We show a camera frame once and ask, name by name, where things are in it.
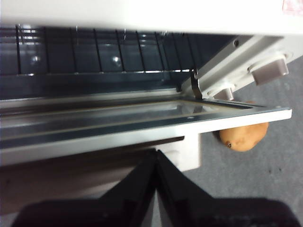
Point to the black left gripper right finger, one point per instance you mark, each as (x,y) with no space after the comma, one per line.
(203,210)

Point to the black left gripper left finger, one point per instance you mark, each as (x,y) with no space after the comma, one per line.
(113,208)

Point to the brown potato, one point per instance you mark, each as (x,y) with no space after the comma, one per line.
(243,138)

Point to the beige oven knob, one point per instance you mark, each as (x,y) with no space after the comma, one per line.
(270,71)
(223,93)

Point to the white toaster oven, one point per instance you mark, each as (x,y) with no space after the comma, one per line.
(142,14)

